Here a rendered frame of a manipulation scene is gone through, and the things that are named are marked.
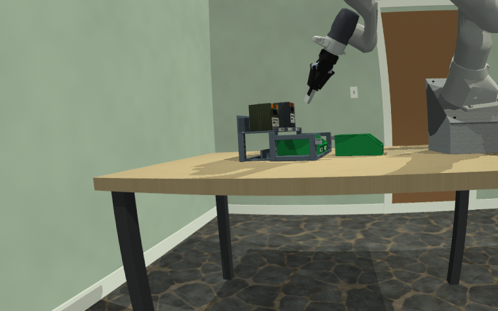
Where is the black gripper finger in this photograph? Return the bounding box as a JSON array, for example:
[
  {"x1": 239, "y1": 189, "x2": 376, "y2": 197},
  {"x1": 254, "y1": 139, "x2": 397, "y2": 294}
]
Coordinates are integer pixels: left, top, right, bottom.
[
  {"x1": 309, "y1": 67, "x2": 335, "y2": 104},
  {"x1": 304, "y1": 62, "x2": 326, "y2": 104}
]

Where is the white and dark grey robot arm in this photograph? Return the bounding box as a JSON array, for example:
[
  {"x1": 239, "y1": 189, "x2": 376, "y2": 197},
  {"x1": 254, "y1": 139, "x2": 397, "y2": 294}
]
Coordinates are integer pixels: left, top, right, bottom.
[{"x1": 313, "y1": 0, "x2": 498, "y2": 111}]

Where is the olive green case with orange latches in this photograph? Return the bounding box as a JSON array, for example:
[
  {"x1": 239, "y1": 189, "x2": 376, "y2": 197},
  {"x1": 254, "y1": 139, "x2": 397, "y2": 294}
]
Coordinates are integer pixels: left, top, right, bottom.
[{"x1": 248, "y1": 103, "x2": 280, "y2": 132}]

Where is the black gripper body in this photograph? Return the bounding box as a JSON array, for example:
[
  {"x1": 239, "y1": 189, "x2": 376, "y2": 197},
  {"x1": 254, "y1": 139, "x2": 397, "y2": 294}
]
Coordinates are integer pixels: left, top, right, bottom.
[{"x1": 316, "y1": 49, "x2": 338, "y2": 73}]

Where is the black tool case with orange latches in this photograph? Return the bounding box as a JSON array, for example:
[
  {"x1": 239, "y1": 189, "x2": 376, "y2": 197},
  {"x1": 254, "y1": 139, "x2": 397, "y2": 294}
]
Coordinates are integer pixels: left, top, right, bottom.
[{"x1": 273, "y1": 102, "x2": 296, "y2": 128}]

